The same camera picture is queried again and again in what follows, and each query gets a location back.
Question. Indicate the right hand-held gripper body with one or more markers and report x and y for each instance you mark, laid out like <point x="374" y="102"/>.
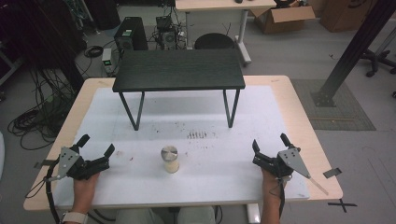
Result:
<point x="291" y="160"/>

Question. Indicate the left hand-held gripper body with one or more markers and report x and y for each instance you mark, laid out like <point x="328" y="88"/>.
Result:
<point x="73" y="163"/>

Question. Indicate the glass jar with metal lid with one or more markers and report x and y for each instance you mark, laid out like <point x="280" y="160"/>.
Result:
<point x="170" y="160"/>

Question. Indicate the person's left hand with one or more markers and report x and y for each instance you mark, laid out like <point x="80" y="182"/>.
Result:
<point x="83" y="193"/>

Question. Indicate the person's right hand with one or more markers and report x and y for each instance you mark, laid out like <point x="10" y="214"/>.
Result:
<point x="270" y="188"/>

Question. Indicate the black tape strip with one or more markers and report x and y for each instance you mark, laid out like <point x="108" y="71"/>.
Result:
<point x="332" y="173"/>
<point x="45" y="163"/>

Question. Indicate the white table mat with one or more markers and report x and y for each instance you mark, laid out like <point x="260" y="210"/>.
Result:
<point x="218" y="174"/>

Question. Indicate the white wristwatch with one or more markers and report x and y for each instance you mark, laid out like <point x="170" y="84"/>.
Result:
<point x="74" y="217"/>

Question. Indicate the grey floor mat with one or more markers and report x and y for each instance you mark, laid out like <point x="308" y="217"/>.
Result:
<point x="339" y="115"/>

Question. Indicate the black tape cross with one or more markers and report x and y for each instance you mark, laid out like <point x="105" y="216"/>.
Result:
<point x="342" y="204"/>

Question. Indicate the small silver power unit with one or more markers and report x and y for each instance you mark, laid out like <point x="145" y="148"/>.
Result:
<point x="107" y="60"/>

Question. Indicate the black wooden desk riser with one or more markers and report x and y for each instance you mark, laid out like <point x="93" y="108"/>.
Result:
<point x="179" y="70"/>

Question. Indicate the black round stool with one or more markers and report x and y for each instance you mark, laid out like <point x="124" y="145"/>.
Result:
<point x="214" y="41"/>

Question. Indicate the black computer tower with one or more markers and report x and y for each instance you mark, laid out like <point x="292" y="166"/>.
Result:
<point x="130" y="34"/>

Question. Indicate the open cardboard box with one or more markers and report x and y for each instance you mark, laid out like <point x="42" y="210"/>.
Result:
<point x="280" y="20"/>

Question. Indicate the black office chair base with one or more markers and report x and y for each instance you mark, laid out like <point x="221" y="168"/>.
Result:
<point x="378" y="60"/>

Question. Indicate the closed cardboard box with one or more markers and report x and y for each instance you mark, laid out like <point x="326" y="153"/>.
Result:
<point x="342" y="15"/>

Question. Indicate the white-legged wooden desk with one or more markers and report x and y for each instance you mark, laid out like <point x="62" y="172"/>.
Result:
<point x="224" y="4"/>

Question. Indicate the black metal post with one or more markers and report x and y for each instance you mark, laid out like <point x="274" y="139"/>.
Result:
<point x="351" y="53"/>

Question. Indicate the open-frame computer unit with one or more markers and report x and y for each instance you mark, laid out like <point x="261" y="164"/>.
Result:
<point x="166" y="32"/>

